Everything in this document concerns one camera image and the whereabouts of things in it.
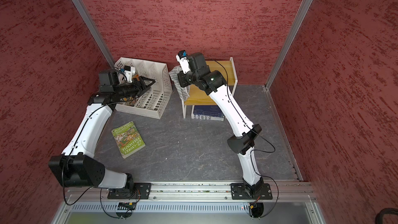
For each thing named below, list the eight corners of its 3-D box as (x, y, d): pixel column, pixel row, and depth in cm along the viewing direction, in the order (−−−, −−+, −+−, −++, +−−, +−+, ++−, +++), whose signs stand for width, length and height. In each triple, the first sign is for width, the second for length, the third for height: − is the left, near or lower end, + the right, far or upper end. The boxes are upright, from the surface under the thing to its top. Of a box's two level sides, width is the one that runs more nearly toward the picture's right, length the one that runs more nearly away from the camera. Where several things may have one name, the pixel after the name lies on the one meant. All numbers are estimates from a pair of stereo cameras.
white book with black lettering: (194, 119, 103) (193, 115, 99) (194, 118, 104) (193, 114, 100) (223, 121, 102) (224, 117, 99) (223, 120, 103) (224, 116, 99)
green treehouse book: (125, 159, 86) (122, 157, 83) (113, 133, 96) (111, 130, 93) (146, 145, 91) (144, 143, 88) (133, 122, 101) (131, 119, 98)
